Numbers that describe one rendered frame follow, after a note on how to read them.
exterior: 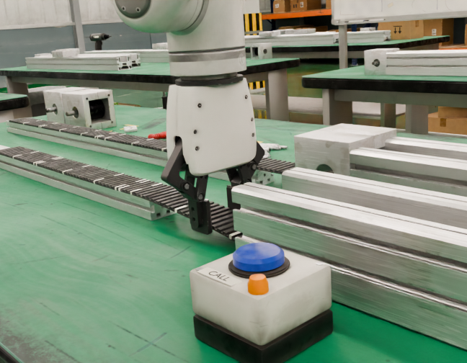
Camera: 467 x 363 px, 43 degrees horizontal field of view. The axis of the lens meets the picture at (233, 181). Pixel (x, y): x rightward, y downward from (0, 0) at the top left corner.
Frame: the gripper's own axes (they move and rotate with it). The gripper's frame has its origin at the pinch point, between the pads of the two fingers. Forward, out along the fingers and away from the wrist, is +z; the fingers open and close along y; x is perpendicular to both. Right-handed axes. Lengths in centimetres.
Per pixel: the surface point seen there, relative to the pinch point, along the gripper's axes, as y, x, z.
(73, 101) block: -28, -89, -4
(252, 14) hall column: -561, -579, -28
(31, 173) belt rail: 2.0, -48.8, 2.0
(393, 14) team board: -283, -164, -18
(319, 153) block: -14.0, 3.5, -4.5
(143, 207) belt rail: 1.3, -14.3, 1.9
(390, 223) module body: 4.7, 26.5, -5.3
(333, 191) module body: -2.3, 15.2, -4.3
